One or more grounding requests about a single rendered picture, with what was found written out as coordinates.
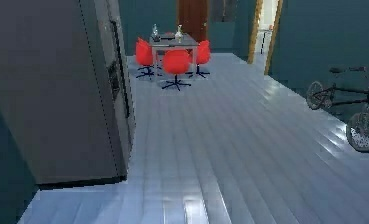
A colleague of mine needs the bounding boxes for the grey refrigerator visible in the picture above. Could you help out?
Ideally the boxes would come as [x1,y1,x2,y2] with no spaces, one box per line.
[0,0,137,190]

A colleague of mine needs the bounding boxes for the red swivel chair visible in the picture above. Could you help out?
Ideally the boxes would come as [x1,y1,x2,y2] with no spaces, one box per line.
[160,48,193,92]
[186,39,212,79]
[135,37,158,80]

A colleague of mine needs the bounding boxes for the grey dining table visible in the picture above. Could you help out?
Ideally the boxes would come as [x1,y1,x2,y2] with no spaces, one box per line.
[148,32,200,77]

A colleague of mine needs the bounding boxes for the pale glass vase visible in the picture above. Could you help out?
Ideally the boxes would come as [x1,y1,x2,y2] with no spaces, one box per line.
[174,24,185,44]

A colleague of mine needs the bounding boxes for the clear glass bottle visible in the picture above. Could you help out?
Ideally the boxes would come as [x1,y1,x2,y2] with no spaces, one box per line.
[150,23,161,43]

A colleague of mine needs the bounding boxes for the brown wooden door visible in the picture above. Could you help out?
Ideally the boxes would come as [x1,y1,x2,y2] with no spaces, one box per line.
[176,0,210,43]

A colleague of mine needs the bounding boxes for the black bicycle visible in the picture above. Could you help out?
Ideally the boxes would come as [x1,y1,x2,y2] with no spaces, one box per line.
[305,66,369,154]

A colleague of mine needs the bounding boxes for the black refrigerator handle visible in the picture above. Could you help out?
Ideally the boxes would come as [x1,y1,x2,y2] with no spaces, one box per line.
[110,20,131,118]

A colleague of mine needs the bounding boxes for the yellow wooden door frame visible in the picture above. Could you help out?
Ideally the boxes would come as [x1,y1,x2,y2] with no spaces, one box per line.
[247,0,284,76]

